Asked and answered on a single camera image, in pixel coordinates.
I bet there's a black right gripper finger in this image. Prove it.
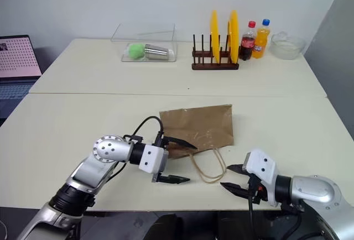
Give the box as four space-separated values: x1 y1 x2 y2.
226 164 249 175
220 182 251 200

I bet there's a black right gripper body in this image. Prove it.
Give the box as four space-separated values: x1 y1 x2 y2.
247 173 271 205

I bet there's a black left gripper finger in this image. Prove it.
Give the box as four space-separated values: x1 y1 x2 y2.
163 136 199 151
158 175 191 185

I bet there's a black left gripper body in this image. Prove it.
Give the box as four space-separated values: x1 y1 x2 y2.
150 132 170 184

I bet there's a brown paper bag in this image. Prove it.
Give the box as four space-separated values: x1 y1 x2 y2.
159 103 236 184

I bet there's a dark wooden dish rack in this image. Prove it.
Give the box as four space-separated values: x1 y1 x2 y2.
191 33 240 71

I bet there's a stainless steel cup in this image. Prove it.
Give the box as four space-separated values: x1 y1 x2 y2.
143 44 170 61

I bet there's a green fuzzy ball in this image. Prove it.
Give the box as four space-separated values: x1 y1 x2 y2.
127 43 146 60

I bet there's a clear plastic box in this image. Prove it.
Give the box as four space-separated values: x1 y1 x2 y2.
111 23 178 64

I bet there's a yellow plate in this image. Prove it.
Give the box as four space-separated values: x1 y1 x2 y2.
227 9 240 65
210 9 221 64

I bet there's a cola bottle red cap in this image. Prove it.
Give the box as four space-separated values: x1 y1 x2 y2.
238 20 257 61

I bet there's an orange soda bottle blue cap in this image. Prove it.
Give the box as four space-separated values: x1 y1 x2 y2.
251 18 272 59

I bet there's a clear glass bowl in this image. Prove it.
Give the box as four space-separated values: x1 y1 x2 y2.
269 30 307 60

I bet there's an open laptop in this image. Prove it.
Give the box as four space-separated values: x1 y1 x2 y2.
0 34 44 119

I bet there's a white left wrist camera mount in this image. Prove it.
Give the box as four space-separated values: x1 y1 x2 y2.
138 143 170 174

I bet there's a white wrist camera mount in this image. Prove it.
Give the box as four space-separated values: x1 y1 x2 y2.
242 148 279 208
138 143 170 174

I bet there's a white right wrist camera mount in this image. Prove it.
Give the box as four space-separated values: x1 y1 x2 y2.
242 148 279 208

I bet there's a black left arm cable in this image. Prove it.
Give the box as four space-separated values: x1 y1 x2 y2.
131 116 164 142

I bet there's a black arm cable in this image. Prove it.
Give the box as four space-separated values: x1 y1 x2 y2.
131 116 164 142
247 195 256 240

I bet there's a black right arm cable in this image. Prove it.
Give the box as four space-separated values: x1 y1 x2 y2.
247 195 256 240

